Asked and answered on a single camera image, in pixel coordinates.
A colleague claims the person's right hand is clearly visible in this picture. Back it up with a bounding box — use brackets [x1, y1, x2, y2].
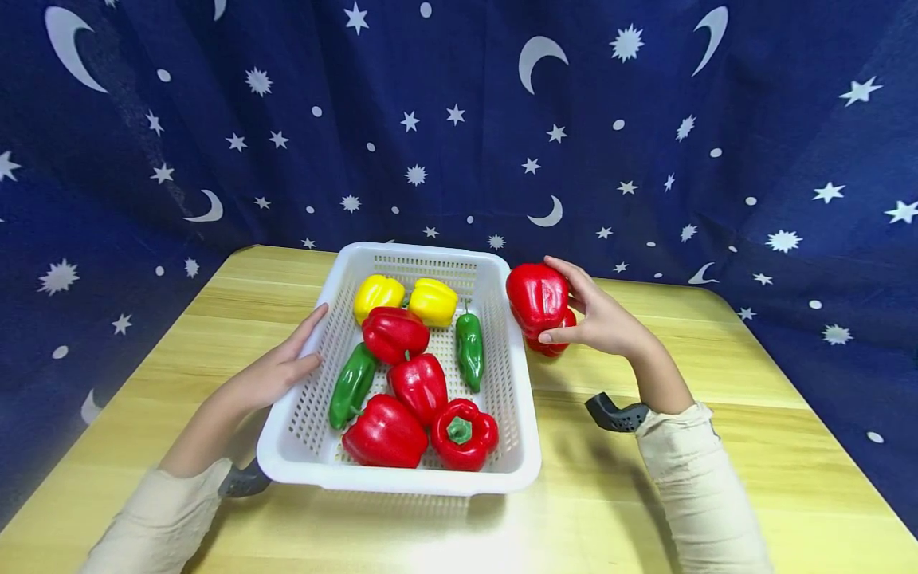
[538, 255, 658, 364]

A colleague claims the red bell pepper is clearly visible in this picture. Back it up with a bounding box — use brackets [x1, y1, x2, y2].
[504, 262, 579, 358]
[387, 352, 450, 428]
[341, 393, 430, 470]
[361, 306, 431, 367]
[430, 398, 500, 473]

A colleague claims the person's right forearm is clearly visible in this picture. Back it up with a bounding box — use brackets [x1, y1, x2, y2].
[626, 338, 777, 574]

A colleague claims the person's left hand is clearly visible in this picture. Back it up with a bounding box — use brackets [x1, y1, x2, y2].
[214, 303, 330, 417]

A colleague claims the person's left forearm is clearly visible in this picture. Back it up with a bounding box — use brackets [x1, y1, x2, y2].
[77, 392, 268, 574]

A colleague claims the yellow bell pepper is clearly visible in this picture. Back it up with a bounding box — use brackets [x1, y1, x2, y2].
[407, 277, 459, 329]
[352, 274, 407, 326]

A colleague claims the green long pepper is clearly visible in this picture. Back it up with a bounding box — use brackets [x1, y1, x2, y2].
[454, 303, 487, 394]
[328, 342, 380, 431]

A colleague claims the white perforated plastic basket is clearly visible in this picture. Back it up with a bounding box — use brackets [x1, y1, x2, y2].
[256, 242, 543, 497]

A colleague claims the black wrist band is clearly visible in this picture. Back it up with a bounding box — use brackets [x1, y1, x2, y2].
[583, 391, 651, 434]
[218, 458, 273, 500]

